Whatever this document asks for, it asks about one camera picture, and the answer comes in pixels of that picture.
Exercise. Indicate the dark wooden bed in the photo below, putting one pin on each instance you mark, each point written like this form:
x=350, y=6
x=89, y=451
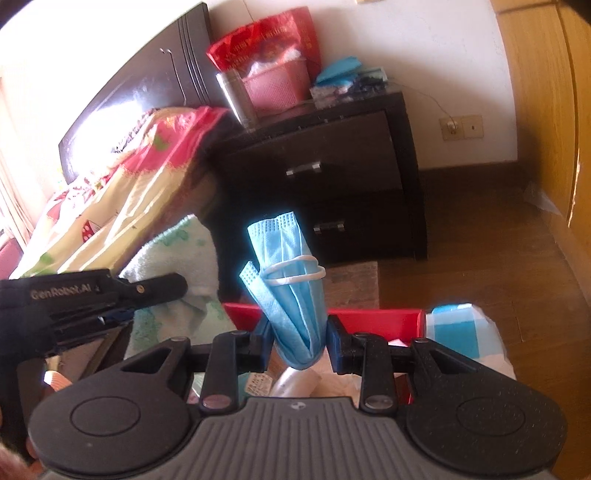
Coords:
x=138, y=78

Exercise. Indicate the blue items on nightstand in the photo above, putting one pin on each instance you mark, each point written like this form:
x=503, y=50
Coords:
x=364, y=83

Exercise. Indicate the pink plastic basket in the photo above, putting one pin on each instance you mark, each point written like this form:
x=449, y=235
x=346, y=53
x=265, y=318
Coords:
x=277, y=87

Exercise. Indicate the blue checkered tablecloth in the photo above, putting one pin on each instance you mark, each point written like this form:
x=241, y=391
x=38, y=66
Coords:
x=461, y=332

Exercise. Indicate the steel thermos flask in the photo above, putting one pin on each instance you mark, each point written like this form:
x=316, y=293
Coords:
x=240, y=101

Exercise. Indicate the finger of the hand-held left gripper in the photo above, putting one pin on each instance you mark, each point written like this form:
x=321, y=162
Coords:
x=92, y=325
x=152, y=288

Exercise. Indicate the dark wooden nightstand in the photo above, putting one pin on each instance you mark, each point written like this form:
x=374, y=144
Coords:
x=346, y=194

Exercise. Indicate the blue face mask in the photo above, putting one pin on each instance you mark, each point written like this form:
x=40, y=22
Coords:
x=288, y=277

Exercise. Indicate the wooden wardrobe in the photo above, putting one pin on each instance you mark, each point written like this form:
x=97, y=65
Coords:
x=545, y=115

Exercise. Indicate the white towel with green print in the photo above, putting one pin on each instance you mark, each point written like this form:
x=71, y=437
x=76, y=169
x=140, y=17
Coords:
x=184, y=258

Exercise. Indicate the red plastic bag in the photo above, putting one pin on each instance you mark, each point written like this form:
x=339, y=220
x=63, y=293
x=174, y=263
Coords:
x=268, y=37

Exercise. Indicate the blue plastic bag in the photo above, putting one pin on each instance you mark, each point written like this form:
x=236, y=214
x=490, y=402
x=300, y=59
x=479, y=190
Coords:
x=337, y=71

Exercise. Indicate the beige wall socket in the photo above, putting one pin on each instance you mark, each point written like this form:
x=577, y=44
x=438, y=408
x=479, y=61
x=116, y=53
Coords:
x=461, y=127

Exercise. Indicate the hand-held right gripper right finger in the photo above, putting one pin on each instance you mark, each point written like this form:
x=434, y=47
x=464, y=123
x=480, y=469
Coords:
x=333, y=346

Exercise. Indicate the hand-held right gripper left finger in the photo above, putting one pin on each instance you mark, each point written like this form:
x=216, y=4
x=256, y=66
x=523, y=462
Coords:
x=264, y=344

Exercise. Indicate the red cardboard box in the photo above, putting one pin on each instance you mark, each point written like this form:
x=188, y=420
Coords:
x=383, y=323

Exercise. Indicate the floral blanket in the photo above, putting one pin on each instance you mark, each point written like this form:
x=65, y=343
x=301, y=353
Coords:
x=115, y=207

